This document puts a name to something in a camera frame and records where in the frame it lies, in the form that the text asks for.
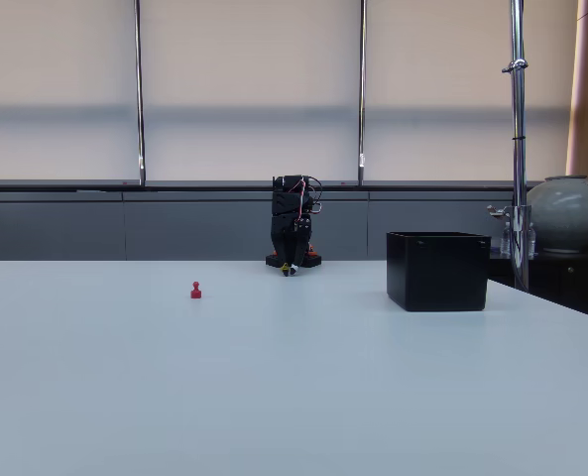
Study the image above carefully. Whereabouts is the black and orange robot base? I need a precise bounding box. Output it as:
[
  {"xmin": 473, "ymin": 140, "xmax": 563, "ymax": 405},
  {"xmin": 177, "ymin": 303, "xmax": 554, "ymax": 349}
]
[{"xmin": 265, "ymin": 245, "xmax": 323, "ymax": 271}]

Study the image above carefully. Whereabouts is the black open box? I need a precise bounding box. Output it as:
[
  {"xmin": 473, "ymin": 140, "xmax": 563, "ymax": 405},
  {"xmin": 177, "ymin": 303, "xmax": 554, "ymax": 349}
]
[{"xmin": 385, "ymin": 230, "xmax": 492, "ymax": 313}]

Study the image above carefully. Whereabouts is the beige roller blind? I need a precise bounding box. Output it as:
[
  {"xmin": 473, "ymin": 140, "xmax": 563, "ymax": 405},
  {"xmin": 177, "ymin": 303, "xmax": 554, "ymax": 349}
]
[
  {"xmin": 144, "ymin": 0, "xmax": 360, "ymax": 182},
  {"xmin": 0, "ymin": 0, "xmax": 138, "ymax": 182},
  {"xmin": 366, "ymin": 0, "xmax": 573, "ymax": 182}
]

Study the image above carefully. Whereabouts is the grey sill cabinet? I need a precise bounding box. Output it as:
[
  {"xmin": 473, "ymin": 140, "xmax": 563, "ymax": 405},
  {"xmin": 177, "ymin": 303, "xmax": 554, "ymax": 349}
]
[{"xmin": 0, "ymin": 189, "xmax": 524, "ymax": 263}]

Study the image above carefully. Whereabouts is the chrome stand pole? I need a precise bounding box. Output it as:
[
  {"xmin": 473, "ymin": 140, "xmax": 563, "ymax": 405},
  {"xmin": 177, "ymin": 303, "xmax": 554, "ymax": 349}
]
[{"xmin": 501, "ymin": 0, "xmax": 531, "ymax": 292}]

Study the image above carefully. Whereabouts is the dark low cabinet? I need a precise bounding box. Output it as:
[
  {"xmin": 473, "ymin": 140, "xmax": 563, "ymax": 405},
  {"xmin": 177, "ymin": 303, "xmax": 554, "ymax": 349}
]
[{"xmin": 486, "ymin": 249, "xmax": 588, "ymax": 323}]

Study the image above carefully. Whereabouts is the grey round ceramic vase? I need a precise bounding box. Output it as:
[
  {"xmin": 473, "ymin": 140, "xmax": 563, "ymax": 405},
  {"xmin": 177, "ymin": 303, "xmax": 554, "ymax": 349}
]
[{"xmin": 526, "ymin": 175, "xmax": 588, "ymax": 255}]

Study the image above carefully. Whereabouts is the chrome window post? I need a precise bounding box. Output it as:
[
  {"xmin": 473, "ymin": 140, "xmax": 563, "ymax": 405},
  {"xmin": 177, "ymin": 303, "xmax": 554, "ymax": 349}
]
[
  {"xmin": 356, "ymin": 0, "xmax": 369, "ymax": 187},
  {"xmin": 133, "ymin": 0, "xmax": 148, "ymax": 187}
]

